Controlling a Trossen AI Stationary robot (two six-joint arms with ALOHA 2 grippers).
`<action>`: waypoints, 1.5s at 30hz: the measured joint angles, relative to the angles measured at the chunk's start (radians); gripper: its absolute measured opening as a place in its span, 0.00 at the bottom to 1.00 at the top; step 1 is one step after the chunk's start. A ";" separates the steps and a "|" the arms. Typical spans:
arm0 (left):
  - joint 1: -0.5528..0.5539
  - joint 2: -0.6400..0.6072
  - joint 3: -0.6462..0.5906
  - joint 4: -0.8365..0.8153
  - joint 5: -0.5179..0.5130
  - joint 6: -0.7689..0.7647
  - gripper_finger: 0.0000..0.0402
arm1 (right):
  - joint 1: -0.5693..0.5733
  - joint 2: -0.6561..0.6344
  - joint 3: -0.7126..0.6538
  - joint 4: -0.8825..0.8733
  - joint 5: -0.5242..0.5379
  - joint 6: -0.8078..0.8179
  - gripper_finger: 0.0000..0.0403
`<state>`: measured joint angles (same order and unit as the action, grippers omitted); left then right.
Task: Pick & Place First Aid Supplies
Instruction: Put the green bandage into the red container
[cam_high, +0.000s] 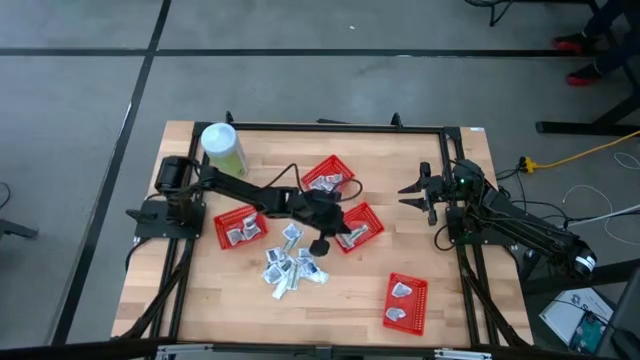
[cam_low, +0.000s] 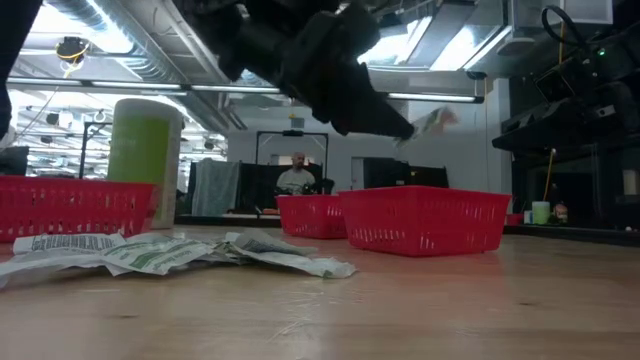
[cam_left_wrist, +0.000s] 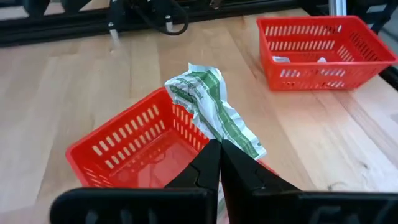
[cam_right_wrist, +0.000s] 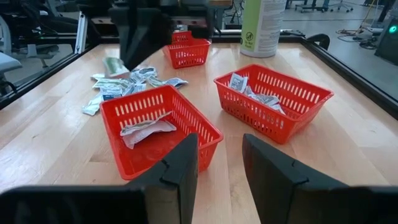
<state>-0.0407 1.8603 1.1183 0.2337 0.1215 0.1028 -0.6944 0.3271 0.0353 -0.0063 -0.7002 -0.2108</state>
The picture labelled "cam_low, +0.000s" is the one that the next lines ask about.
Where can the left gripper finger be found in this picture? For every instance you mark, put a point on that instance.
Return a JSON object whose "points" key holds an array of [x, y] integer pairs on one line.
{"points": [[370, 115]]}

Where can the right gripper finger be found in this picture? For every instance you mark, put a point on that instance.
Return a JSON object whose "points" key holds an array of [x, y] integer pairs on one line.
{"points": [[530, 127], [560, 139]]}

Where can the green striped white packet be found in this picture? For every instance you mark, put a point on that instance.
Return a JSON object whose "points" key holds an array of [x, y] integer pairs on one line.
{"points": [[155, 255], [430, 122]]}

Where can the red plastic slotted basket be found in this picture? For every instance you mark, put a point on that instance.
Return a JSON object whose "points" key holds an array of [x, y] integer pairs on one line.
{"points": [[75, 207], [310, 215], [425, 220]]}

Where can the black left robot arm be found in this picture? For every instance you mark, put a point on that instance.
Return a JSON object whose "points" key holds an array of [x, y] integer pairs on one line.
{"points": [[225, 30]]}

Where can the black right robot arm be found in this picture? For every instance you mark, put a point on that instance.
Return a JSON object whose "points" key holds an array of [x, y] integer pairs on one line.
{"points": [[620, 45]]}

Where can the black cabinet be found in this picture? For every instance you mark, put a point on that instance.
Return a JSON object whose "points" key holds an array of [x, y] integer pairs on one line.
{"points": [[400, 175]]}

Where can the pale green cup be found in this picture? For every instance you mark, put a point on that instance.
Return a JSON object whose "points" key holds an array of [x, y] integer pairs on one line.
{"points": [[541, 212]]}

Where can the small red container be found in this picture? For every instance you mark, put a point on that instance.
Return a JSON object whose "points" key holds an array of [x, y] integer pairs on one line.
{"points": [[514, 219]]}

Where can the person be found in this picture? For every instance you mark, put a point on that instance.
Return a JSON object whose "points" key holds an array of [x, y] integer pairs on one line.
{"points": [[295, 180]]}

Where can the bright ceiling light panel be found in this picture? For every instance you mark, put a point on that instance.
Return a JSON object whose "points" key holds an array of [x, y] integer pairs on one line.
{"points": [[450, 45]]}

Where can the black partition panel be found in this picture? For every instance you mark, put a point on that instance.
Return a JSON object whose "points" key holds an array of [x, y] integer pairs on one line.
{"points": [[260, 187]]}

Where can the grey hanging cloth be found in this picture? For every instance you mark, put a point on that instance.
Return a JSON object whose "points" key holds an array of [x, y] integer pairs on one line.
{"points": [[215, 187]]}

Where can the long tube light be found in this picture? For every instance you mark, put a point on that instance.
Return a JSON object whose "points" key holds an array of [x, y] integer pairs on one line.
{"points": [[140, 85]]}

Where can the green white wipes canister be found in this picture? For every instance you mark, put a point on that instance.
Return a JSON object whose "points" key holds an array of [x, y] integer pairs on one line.
{"points": [[140, 145]]}

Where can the black monitor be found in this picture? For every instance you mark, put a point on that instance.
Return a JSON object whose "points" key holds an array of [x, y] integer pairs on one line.
{"points": [[14, 160]]}

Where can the black gantry frame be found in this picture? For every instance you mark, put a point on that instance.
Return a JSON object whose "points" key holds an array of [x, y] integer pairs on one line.
{"points": [[292, 133]]}

